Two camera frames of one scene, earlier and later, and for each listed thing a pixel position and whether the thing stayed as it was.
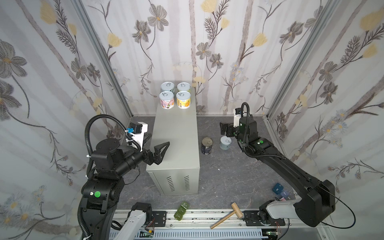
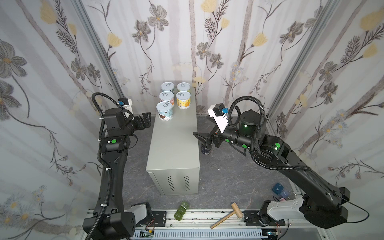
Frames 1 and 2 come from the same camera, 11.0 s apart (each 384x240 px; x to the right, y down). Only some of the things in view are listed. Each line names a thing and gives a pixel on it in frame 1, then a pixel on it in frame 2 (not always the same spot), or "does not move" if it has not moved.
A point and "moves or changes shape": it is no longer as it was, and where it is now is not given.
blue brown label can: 167,86 does not move
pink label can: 167,100 does not move
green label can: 183,86 does not move
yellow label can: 183,99 does not move
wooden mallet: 237,210 does not move
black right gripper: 231,128 to 215,138
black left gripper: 149,155 to 142,121
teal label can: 225,142 moves or changes shape
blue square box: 277,188 does not move
